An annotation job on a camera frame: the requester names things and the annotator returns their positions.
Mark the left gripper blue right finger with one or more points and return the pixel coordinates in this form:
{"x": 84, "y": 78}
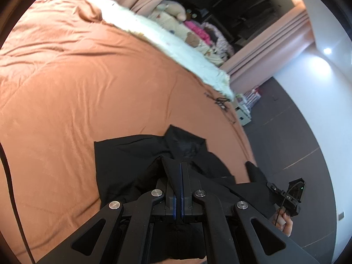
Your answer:
{"x": 187, "y": 194}

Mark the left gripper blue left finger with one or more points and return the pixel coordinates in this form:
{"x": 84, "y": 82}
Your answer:
{"x": 172, "y": 170}

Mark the black collared shirt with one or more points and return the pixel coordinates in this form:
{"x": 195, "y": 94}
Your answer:
{"x": 130, "y": 166}

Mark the pink clothing pile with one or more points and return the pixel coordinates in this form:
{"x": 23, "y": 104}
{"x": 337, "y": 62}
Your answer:
{"x": 202, "y": 34}

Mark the person's right hand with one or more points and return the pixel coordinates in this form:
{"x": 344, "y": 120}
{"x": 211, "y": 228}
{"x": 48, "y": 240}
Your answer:
{"x": 282, "y": 221}

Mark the white bedside cabinet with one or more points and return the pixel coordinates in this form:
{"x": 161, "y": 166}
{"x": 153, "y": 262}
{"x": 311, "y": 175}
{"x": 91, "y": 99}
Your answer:
{"x": 243, "y": 105}

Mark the white light-blue blanket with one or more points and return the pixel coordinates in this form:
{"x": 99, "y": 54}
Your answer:
{"x": 169, "y": 44}

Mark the orange-brown duvet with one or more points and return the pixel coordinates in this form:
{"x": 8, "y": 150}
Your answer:
{"x": 68, "y": 79}

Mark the pink right curtain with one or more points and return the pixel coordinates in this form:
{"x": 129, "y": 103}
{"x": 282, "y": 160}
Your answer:
{"x": 270, "y": 51}

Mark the cream plush toy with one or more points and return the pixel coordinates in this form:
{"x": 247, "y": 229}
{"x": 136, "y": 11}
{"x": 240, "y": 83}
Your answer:
{"x": 174, "y": 9}

